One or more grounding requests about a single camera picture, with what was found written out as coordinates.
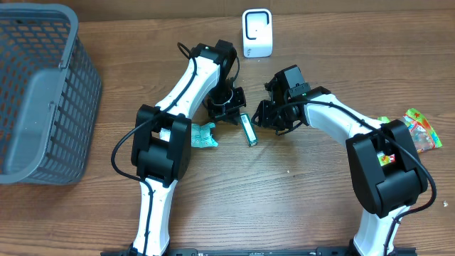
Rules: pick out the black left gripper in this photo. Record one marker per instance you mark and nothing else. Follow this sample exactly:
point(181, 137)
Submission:
point(217, 114)

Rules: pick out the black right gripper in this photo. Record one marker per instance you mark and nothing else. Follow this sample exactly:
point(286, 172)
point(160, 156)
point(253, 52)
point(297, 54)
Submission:
point(264, 120)

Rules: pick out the green axe brand box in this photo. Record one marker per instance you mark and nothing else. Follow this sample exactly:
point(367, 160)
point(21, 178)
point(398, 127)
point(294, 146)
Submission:
point(248, 129)

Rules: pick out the teal packet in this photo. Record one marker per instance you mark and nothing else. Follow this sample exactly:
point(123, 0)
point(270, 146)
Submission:
point(202, 137)

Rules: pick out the white tube with gold cap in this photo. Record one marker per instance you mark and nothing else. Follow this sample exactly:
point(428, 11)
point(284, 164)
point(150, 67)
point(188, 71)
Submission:
point(165, 134)

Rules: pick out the green haribo candy bag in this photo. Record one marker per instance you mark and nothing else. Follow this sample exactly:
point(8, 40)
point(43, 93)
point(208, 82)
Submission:
point(422, 133)

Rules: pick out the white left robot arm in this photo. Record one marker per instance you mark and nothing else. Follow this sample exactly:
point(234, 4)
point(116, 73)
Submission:
point(161, 148)

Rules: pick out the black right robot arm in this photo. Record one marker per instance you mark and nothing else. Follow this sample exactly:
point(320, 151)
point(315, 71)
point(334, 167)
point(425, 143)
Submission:
point(386, 173)

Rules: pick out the grey plastic shopping basket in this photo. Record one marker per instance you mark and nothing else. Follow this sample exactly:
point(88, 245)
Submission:
point(50, 95)

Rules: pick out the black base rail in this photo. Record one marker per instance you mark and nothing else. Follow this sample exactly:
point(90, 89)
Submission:
point(320, 251)

